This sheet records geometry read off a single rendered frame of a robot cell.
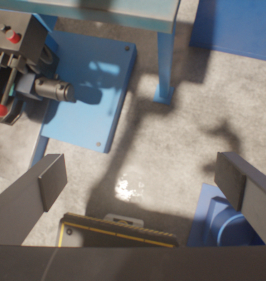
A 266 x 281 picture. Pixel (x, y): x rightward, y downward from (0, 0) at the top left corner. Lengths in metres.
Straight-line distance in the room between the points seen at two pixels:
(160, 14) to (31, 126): 1.31
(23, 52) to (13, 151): 1.12
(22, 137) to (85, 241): 0.87
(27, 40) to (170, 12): 0.39
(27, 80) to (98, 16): 0.74
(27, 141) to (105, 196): 0.70
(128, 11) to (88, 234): 1.10
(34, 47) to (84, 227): 0.95
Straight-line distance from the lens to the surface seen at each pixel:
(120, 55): 1.57
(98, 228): 1.24
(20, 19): 0.69
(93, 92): 1.50
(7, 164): 1.72
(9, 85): 0.67
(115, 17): 0.54
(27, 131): 1.64
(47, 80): 1.18
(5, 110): 0.65
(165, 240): 1.20
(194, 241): 1.54
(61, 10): 0.60
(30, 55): 0.68
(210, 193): 1.49
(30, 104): 1.60
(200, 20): 1.48
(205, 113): 1.53
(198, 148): 1.48
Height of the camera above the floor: 1.45
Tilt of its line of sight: 79 degrees down
